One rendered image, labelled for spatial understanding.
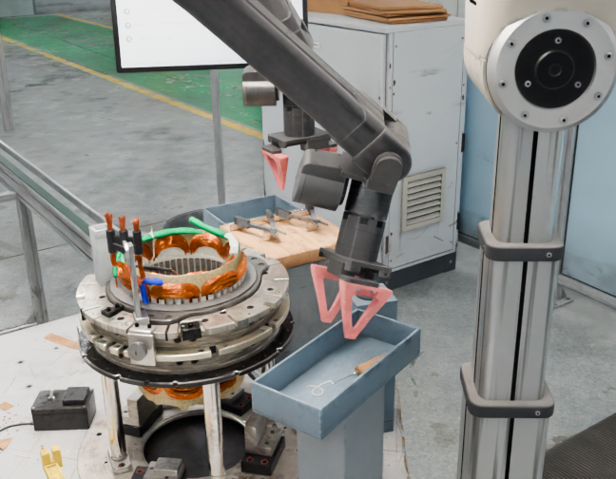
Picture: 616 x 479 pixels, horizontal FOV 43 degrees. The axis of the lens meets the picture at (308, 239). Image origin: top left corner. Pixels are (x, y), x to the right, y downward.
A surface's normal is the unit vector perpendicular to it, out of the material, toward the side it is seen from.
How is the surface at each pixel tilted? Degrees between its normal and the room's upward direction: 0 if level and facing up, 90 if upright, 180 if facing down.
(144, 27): 83
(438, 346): 0
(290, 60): 103
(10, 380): 0
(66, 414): 90
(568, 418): 0
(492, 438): 90
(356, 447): 90
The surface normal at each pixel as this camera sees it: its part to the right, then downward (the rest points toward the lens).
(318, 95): 0.00, 0.58
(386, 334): -0.58, 0.31
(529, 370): -0.04, 0.37
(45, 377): -0.02, -0.93
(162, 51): 0.13, 0.25
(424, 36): 0.57, 0.31
